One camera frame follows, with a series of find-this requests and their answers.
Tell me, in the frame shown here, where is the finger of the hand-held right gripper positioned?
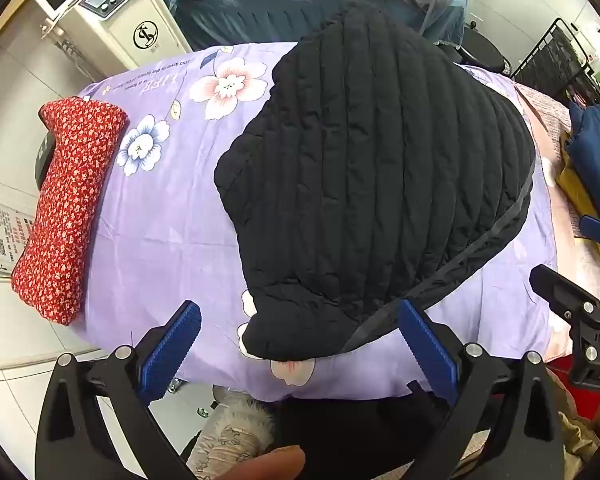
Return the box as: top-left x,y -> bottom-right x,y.
529,264 -> 600,331
579,214 -> 600,245

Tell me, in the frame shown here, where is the red cloth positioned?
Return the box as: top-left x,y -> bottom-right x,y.
545,354 -> 600,408

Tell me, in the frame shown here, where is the yellow cloth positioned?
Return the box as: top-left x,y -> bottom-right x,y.
555,132 -> 600,306

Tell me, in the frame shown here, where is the cream machine with screen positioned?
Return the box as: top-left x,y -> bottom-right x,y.
27,0 -> 191,71

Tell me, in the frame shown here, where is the person's left hand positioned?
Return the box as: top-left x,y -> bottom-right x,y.
215,445 -> 307,480

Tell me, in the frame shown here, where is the black round stool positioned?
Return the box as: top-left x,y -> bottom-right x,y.
445,22 -> 513,73

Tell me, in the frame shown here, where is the purple floral bedsheet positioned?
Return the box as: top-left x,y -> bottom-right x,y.
75,42 -> 561,403

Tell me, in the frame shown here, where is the navy blue cloth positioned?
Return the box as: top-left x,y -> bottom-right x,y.
565,102 -> 600,221

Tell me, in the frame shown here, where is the black device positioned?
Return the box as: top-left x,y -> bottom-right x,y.
36,132 -> 57,191

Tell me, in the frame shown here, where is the black quilted jacket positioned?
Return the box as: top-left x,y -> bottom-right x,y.
214,2 -> 537,362

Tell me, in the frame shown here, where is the person's black clothing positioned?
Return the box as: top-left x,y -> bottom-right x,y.
275,395 -> 451,480

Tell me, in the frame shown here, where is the khaki patterned clothing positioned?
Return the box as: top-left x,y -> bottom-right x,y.
545,367 -> 600,480

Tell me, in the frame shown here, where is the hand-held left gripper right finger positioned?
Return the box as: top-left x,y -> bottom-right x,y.
397,299 -> 566,480

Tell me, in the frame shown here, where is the printed paper leaflet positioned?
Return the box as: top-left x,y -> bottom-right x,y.
0,192 -> 36,276

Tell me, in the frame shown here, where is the pink blanket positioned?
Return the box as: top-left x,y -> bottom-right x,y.
512,82 -> 600,361

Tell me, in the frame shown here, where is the grey fur trim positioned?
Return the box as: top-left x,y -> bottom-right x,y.
187,392 -> 276,476

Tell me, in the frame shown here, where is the black metal rack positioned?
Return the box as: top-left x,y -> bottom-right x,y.
510,17 -> 600,106

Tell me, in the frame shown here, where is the red floral pillow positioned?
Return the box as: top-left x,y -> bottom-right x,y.
11,96 -> 130,327

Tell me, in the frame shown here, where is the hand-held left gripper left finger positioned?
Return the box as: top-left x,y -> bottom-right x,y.
35,300 -> 203,480

